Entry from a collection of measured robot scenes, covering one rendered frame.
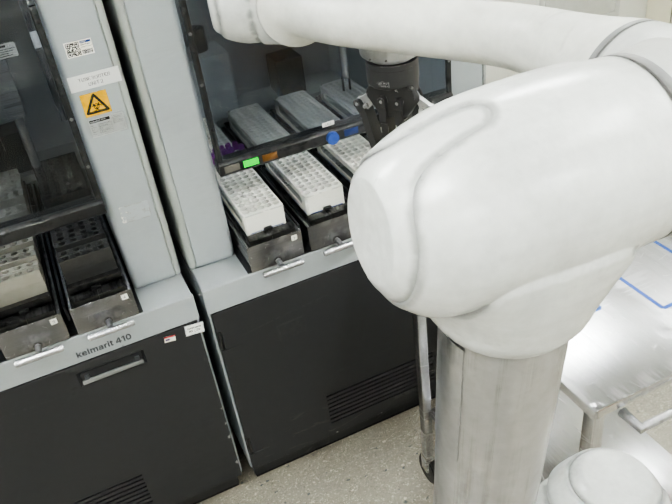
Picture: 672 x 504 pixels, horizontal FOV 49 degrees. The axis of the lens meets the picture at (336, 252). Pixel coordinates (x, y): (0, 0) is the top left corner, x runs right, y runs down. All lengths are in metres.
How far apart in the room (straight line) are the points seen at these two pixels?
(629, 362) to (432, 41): 0.75
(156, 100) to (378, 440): 1.22
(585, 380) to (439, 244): 0.89
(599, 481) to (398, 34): 0.56
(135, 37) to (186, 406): 0.89
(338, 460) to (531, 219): 1.85
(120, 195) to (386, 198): 1.25
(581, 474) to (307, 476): 1.36
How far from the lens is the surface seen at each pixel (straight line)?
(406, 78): 1.05
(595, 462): 0.97
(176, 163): 1.64
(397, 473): 2.19
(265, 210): 1.69
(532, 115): 0.45
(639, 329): 1.40
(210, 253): 1.76
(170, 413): 1.89
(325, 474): 2.21
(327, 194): 1.74
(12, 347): 1.69
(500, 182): 0.42
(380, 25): 0.78
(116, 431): 1.89
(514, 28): 0.72
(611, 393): 1.27
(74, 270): 1.69
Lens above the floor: 1.72
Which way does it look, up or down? 34 degrees down
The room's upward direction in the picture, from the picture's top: 8 degrees counter-clockwise
